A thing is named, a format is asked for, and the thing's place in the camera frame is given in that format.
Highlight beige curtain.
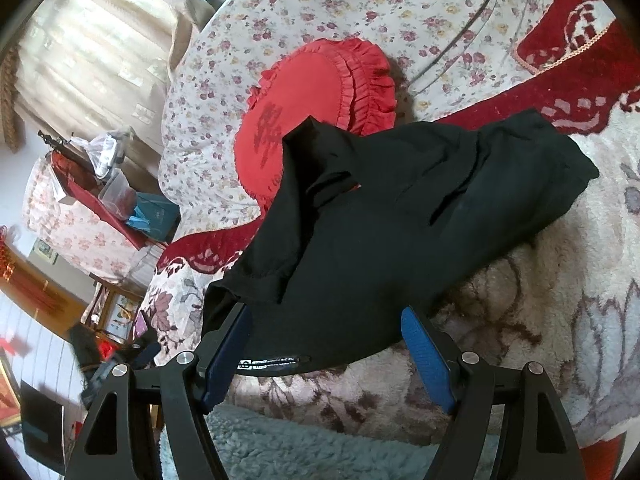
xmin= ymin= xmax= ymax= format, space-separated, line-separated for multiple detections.
xmin=1 ymin=0 xmax=214 ymax=179

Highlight red heart ruffled pillow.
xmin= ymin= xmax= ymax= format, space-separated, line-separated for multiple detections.
xmin=234 ymin=38 xmax=397 ymax=210

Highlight black pants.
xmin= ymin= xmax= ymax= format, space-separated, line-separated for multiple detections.
xmin=203 ymin=110 xmax=599 ymax=375

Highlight framed clock picture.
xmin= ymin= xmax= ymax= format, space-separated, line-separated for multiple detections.
xmin=80 ymin=278 xmax=142 ymax=344

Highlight teal box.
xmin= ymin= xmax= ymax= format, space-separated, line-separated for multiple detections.
xmin=126 ymin=192 xmax=180 ymax=242

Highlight grey fleece blanket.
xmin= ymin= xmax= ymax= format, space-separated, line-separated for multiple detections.
xmin=158 ymin=402 xmax=501 ymax=480

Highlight floral white quilt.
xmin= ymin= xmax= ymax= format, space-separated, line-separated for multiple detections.
xmin=158 ymin=0 xmax=553 ymax=236

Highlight red white plush blanket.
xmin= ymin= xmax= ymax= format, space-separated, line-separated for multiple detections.
xmin=138 ymin=0 xmax=640 ymax=478

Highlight clear plastic bag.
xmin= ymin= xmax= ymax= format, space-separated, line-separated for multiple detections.
xmin=70 ymin=127 xmax=134 ymax=181

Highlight red bedside cabinet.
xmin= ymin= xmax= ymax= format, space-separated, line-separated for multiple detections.
xmin=51 ymin=151 xmax=152 ymax=249

